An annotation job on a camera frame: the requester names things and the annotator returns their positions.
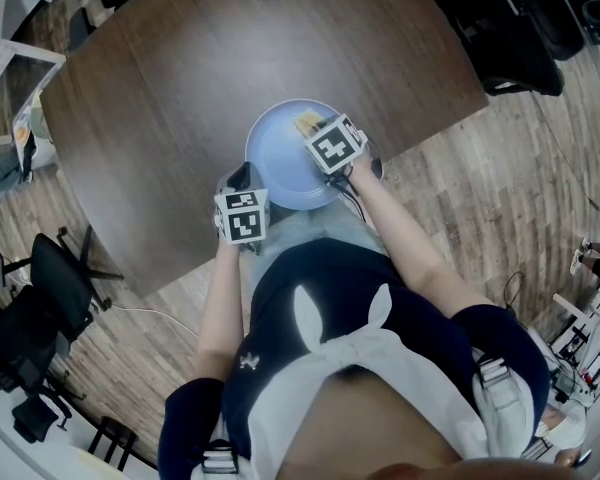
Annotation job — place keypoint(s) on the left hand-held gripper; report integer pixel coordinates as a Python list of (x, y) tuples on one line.
[(242, 220)]

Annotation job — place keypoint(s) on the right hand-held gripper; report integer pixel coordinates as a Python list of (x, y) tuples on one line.
[(336, 145)]

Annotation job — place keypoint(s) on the light blue round plate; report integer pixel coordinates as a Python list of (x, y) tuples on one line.
[(280, 158)]

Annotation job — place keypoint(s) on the person's right forearm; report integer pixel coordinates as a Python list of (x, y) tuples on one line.
[(410, 248)]

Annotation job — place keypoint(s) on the person's left forearm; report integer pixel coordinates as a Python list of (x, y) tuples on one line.
[(220, 308)]

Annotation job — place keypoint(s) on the person's light blue jeans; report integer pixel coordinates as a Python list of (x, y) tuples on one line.
[(320, 225)]

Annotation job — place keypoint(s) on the person's navy shirt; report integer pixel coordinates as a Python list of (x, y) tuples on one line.
[(330, 288)]

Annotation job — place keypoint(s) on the black office chair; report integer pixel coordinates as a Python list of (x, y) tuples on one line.
[(40, 318), (520, 38)]

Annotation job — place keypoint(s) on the white chest harness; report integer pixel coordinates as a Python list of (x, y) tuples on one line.
[(405, 368)]

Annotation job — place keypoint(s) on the white printed bag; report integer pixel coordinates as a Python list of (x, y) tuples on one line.
[(32, 138)]

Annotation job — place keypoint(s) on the dark wooden stool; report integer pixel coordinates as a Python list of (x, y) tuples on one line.
[(114, 440)]

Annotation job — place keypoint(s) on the white metal shelf frame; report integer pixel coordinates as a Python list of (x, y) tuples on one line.
[(2, 53)]

